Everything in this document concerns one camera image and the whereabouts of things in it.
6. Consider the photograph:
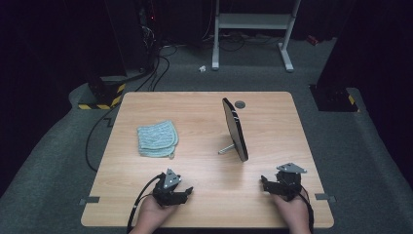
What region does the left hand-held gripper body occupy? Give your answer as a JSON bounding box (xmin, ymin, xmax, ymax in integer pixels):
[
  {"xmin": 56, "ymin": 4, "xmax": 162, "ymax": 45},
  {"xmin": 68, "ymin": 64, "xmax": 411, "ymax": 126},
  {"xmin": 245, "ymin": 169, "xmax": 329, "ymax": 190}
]
[{"xmin": 152, "ymin": 168, "xmax": 189, "ymax": 207}]

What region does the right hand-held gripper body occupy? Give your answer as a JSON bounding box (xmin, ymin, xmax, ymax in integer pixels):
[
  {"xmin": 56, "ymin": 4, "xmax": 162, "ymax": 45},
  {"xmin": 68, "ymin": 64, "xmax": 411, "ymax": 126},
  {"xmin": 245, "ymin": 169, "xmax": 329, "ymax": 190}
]
[{"xmin": 276, "ymin": 162, "xmax": 308, "ymax": 200}]

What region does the light green fluffy cloth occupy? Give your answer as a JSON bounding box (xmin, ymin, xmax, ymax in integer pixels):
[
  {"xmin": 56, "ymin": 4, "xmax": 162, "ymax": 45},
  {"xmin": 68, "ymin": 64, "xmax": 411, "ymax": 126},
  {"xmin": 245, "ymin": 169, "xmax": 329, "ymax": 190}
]
[{"xmin": 136, "ymin": 120, "xmax": 179, "ymax": 160}]

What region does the black oval stand mirror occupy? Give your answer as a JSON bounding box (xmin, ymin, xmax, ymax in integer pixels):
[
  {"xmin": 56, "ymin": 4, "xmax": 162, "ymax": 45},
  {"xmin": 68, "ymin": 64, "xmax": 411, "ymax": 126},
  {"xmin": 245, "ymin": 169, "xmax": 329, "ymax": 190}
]
[{"xmin": 217, "ymin": 97, "xmax": 249, "ymax": 163}]

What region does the person's right hand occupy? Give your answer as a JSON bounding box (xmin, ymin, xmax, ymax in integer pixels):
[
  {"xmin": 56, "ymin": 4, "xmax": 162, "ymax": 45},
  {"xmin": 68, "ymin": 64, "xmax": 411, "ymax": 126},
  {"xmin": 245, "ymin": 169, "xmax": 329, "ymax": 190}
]
[{"xmin": 272, "ymin": 189, "xmax": 311, "ymax": 228}]

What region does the person's left hand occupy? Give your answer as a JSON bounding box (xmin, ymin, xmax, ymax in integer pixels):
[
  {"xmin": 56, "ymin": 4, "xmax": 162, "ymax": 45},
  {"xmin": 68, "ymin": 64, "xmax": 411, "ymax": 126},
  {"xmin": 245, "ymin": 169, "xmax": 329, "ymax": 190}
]
[{"xmin": 137, "ymin": 194, "xmax": 178, "ymax": 230}]

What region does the black yellow striped pillar base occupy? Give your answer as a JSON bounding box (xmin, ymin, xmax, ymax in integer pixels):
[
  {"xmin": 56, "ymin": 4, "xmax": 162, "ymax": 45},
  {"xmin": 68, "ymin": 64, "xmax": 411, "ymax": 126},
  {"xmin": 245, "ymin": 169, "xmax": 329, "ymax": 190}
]
[
  {"xmin": 77, "ymin": 76, "xmax": 127, "ymax": 111},
  {"xmin": 310, "ymin": 84, "xmax": 360, "ymax": 113}
]

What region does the dark equipment tower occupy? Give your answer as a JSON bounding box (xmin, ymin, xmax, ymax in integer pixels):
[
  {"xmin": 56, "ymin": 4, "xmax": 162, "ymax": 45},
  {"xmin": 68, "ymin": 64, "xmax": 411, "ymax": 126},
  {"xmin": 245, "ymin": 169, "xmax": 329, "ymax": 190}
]
[{"xmin": 103, "ymin": 0, "xmax": 161, "ymax": 76}]

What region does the white metal stand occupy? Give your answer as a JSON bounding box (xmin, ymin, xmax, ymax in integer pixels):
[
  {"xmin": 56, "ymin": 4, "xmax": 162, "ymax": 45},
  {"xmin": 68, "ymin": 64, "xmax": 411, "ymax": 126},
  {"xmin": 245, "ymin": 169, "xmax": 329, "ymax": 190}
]
[{"xmin": 211, "ymin": 0, "xmax": 301, "ymax": 73}]

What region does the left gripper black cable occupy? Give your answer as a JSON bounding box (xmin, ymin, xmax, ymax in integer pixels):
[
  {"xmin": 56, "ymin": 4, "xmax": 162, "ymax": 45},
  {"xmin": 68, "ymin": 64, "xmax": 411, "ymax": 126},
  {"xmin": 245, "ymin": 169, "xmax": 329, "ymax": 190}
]
[{"xmin": 126, "ymin": 174, "xmax": 164, "ymax": 234}]

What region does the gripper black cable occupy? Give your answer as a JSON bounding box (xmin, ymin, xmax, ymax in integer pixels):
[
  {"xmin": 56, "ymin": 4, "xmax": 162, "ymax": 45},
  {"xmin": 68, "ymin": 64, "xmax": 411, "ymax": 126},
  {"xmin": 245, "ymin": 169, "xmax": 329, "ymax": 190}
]
[
  {"xmin": 126, "ymin": 174, "xmax": 164, "ymax": 234},
  {"xmin": 300, "ymin": 186, "xmax": 316, "ymax": 234}
]

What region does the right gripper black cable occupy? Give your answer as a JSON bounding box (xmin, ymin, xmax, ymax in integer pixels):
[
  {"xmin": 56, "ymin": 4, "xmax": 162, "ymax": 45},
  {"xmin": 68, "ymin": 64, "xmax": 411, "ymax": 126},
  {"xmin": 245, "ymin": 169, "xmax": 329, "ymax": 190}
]
[{"xmin": 300, "ymin": 186, "xmax": 316, "ymax": 234}]

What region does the grey table edge bracket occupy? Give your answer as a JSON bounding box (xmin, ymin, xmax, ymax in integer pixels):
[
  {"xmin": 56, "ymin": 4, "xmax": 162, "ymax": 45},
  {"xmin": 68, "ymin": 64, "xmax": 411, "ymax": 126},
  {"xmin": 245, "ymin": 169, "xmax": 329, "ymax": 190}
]
[
  {"xmin": 314, "ymin": 192, "xmax": 337, "ymax": 204},
  {"xmin": 79, "ymin": 196, "xmax": 101, "ymax": 207}
]

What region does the long black floor cable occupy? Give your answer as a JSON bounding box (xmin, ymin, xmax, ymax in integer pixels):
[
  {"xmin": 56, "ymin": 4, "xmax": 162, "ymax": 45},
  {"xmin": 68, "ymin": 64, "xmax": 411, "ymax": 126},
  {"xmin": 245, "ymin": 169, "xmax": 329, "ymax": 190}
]
[{"xmin": 85, "ymin": 106, "xmax": 120, "ymax": 174}]

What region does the bundle of black floor cables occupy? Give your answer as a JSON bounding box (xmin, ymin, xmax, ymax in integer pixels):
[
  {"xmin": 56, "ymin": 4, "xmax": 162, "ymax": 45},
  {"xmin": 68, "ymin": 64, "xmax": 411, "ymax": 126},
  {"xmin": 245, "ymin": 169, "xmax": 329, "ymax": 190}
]
[{"xmin": 134, "ymin": 44, "xmax": 179, "ymax": 93}]

